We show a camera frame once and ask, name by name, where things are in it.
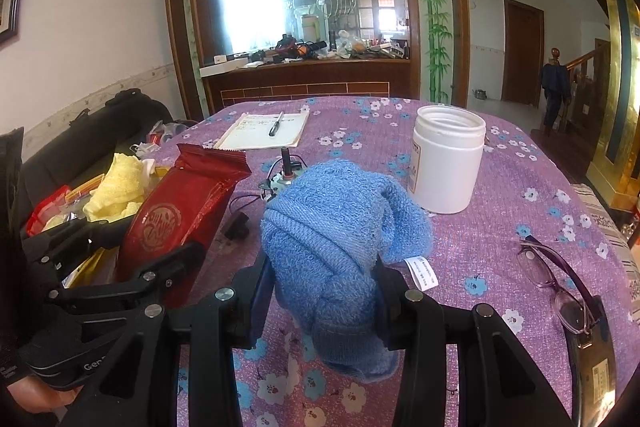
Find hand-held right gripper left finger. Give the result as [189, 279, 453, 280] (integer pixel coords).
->
[57, 252, 273, 427]

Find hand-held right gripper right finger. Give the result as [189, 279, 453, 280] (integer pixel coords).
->
[372, 252, 576, 427]

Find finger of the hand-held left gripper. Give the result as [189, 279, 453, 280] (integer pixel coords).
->
[21, 218, 135, 282]
[45, 242, 207, 308]

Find yellow snack packet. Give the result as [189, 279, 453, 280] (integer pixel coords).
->
[60, 249, 123, 290]

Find large red snack packet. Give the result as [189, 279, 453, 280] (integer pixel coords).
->
[116, 143, 252, 308]

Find yellow towel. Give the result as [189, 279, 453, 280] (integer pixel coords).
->
[82, 152, 151, 223]

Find blue towel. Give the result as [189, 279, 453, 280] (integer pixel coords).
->
[261, 159, 441, 384]

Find person's left hand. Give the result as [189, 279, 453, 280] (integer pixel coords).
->
[5, 377, 86, 410]

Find small red snack packet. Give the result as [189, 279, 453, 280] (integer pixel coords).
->
[25, 184, 73, 238]

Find purple floral tablecloth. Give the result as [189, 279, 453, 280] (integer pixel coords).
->
[165, 96, 626, 427]

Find black bag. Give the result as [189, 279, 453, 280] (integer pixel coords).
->
[20, 89, 176, 208]

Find small black motor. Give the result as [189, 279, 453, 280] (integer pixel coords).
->
[257, 148, 311, 204]

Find white notebook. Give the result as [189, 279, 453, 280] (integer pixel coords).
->
[214, 111, 311, 152]

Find white plastic jar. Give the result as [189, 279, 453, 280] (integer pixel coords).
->
[407, 104, 487, 214]

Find purple framed glasses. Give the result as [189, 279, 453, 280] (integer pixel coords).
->
[515, 234, 608, 338]

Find dark glossy box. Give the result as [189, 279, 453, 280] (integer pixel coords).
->
[565, 297, 631, 427]

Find flat white box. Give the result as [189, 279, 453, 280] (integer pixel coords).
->
[200, 57, 248, 78]

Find striped cloth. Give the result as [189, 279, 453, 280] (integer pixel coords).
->
[570, 183, 640, 325]

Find wooden cabinet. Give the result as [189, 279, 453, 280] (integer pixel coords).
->
[200, 57, 421, 115]

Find wooden framed glass partition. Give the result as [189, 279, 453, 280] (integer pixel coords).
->
[164, 0, 471, 120]

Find pile of cabinet clutter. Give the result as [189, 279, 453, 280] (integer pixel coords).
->
[247, 29, 412, 64]

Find dark blue hanging jacket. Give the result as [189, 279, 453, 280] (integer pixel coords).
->
[539, 49, 572, 130]

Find brown wooden door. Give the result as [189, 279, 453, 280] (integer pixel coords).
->
[501, 0, 546, 108]

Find wooden staircase railing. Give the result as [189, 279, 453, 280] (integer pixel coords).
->
[565, 39, 613, 132]

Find green bamboo painted panel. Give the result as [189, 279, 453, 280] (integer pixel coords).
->
[407, 0, 458, 105]

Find black motor cable plug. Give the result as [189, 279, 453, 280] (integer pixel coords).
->
[222, 187, 271, 242]

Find dark framed wall picture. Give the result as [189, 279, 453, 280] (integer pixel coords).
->
[0, 0, 28, 52]

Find golden door frame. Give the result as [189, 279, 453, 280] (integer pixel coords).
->
[585, 0, 640, 212]

